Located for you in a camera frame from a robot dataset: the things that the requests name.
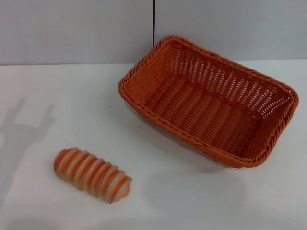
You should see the orange woven plastic basket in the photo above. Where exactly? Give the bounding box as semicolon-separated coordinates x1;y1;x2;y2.
117;35;300;169

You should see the orange white striped bread roll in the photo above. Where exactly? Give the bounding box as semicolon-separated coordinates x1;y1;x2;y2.
53;146;132;197

